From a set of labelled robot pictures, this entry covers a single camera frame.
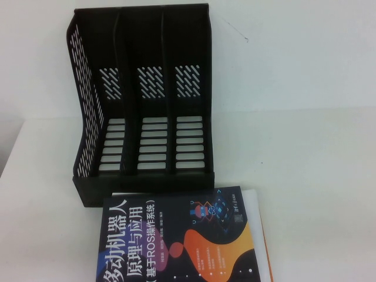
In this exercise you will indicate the dark blue robot book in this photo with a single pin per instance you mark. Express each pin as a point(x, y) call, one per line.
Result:
point(176, 241)

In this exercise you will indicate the white car suspension book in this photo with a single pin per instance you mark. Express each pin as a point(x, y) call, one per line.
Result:
point(253, 211)

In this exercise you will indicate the black plastic book stand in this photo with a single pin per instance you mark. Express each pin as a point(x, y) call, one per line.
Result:
point(132, 44)

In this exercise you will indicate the orange-edged book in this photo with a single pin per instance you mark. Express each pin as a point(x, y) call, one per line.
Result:
point(269, 261)

